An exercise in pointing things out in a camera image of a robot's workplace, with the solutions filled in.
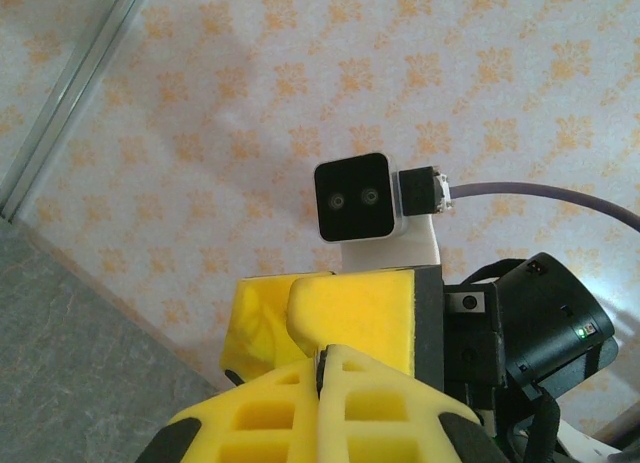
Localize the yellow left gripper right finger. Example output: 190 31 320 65
318 342 510 463

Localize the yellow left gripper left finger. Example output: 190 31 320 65
135 358 322 463

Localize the white right camera bracket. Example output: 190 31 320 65
339 217 444 274

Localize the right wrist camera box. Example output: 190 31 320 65
313 152 401 245

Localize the aluminium frame post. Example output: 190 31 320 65
0 0 147 220

